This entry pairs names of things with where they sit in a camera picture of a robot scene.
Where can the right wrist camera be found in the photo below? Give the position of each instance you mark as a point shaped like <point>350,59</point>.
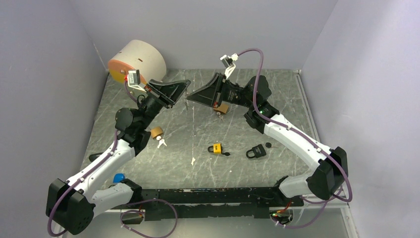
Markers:
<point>229,63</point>

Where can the black padlock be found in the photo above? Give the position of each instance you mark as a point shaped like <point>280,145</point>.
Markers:
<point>255,152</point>

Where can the yellow padlock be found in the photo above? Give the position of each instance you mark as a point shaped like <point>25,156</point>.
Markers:
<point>215,148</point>

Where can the large brass padlock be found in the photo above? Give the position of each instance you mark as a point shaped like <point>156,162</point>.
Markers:
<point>222,109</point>

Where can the round cream drawer cabinet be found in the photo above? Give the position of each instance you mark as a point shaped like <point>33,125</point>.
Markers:
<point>138,55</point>

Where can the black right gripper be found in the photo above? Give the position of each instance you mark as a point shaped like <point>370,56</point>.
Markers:
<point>212,94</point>

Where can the blue usb stick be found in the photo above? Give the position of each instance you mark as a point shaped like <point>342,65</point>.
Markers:
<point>93,157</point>

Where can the silver keys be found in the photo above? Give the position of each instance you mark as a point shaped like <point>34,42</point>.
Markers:
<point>220,116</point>

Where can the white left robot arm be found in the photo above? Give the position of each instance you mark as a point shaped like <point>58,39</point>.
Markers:
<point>73,203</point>

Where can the blue round cap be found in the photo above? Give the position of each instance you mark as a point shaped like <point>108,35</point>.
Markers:
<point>118,178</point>

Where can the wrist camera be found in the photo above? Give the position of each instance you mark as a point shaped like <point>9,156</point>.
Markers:
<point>134,80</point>
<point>229,63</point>

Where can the small brass padlock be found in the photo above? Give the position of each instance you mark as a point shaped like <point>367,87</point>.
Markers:
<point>156,132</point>

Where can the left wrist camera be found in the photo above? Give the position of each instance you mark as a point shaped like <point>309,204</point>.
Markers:
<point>134,80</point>

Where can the black base frame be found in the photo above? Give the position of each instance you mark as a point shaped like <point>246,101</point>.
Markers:
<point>256,202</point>

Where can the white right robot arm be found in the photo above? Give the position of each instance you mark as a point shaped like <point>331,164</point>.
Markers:
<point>327,167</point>

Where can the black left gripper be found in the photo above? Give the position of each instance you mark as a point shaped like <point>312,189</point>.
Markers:
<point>167,94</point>

